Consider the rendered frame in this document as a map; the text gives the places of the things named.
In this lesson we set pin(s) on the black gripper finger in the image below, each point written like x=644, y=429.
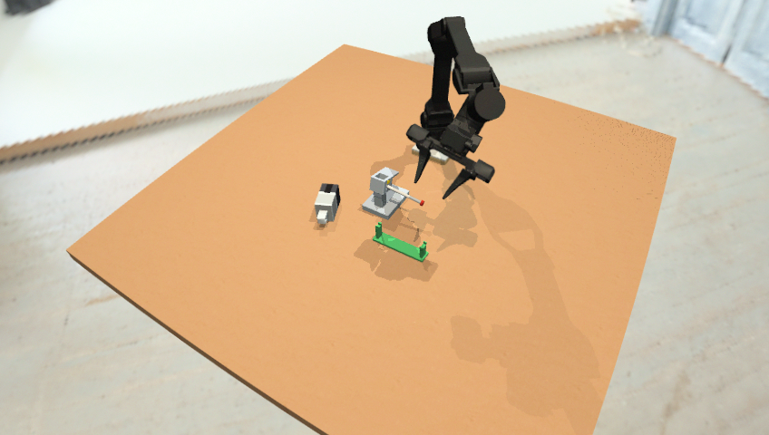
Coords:
x=462, y=177
x=424, y=155

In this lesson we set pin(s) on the white tapered rod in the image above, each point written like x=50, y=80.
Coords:
x=406, y=195

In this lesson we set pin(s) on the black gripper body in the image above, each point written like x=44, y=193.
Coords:
x=481, y=169

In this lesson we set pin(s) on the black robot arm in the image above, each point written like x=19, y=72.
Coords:
x=472, y=75

